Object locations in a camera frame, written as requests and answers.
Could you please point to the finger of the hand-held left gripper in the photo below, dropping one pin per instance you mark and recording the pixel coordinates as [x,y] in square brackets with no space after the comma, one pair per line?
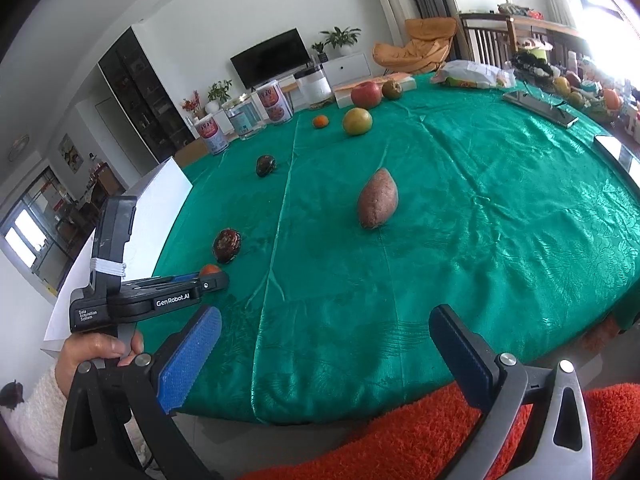
[215,282]
[182,277]

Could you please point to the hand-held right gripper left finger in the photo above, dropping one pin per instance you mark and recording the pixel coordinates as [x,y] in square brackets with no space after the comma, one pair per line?
[192,355]

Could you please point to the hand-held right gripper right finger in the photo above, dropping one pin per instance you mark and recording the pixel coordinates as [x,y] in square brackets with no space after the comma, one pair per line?
[460,355]

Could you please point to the small orange tangerine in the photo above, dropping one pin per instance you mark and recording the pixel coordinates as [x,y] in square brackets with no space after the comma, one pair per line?
[320,121]
[210,270]

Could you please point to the brownish green pear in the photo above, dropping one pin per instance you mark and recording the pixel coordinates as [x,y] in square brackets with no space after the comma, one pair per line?
[392,89]

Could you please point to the person's left forearm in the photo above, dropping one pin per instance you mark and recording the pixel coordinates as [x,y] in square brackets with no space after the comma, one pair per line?
[35,420]

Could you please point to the person's left hand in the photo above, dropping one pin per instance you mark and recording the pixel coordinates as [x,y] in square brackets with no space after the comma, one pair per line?
[85,352]

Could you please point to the dark wrinkled passion fruit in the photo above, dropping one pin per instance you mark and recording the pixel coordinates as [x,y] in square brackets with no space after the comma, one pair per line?
[227,245]

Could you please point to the white board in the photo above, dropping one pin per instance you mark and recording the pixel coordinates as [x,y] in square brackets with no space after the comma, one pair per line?
[150,210]

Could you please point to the glass door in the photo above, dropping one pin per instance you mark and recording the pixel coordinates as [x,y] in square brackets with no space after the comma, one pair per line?
[27,230]

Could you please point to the orange fuzzy cloth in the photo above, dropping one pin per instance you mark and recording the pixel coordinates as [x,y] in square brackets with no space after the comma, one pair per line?
[400,440]

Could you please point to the brown cardboard box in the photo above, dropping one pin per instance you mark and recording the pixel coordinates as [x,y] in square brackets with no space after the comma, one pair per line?
[189,157]

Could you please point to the green satin tablecloth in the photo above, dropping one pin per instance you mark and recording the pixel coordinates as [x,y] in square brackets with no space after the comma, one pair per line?
[450,235]

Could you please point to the round ceiling light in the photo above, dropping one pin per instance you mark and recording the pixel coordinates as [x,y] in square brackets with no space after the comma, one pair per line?
[18,148]

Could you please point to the short red label tin can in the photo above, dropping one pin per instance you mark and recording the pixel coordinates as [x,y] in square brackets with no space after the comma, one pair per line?
[212,132]

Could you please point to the dark glass display cabinet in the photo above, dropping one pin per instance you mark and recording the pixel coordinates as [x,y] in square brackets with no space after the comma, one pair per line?
[145,95]

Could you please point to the red flower arrangement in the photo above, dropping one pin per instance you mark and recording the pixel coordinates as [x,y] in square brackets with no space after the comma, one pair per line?
[191,104]

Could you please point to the clear jar with gold lid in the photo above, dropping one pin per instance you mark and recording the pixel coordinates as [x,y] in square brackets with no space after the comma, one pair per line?
[242,117]

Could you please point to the reddish brown sweet potato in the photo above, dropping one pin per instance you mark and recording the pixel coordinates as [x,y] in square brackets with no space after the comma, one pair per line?
[377,199]

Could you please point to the small plant in white pot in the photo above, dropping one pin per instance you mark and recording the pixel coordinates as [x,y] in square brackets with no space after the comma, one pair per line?
[219,94]

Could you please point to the dark round object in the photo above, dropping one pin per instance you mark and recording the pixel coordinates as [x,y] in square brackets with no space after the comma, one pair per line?
[11,394]

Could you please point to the tall red label tin can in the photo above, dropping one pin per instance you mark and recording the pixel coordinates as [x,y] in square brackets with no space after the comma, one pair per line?
[274,104]

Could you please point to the green and orange citrus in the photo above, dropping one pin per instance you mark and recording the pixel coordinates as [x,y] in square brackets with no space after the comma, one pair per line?
[357,121]

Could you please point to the clear jar with black lid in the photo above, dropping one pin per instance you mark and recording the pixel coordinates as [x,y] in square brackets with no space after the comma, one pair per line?
[312,87]

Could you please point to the black television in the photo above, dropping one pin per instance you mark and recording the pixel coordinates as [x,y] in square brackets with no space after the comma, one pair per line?
[270,57]

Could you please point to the red apple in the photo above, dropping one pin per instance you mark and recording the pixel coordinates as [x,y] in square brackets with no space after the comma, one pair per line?
[366,94]

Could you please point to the white television cabinet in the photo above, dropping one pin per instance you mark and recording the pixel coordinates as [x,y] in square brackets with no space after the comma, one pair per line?
[347,69]

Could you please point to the black tablet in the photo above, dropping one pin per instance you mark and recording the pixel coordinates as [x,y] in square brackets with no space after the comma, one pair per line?
[542,107]

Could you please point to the large green potted plant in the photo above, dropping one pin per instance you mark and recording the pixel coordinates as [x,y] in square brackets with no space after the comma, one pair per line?
[341,37]

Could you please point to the white plastic bag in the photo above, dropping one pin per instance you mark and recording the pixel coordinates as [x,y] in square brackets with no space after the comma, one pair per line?
[470,74]

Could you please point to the yellow pear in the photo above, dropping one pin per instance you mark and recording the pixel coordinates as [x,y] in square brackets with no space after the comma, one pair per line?
[562,85]

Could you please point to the orange persimmon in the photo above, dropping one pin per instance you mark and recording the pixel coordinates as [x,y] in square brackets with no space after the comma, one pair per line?
[611,99]

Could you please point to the orange lounge chair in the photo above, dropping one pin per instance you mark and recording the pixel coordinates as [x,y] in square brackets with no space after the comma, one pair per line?
[415,47]

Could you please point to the wooden bench chair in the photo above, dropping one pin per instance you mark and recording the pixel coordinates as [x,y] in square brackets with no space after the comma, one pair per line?
[492,35]

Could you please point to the white sheer curtain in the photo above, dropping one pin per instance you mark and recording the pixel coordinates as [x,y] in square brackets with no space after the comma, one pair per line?
[390,0]

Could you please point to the wall picture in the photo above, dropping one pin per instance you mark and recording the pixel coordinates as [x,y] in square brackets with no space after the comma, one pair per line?
[70,152]

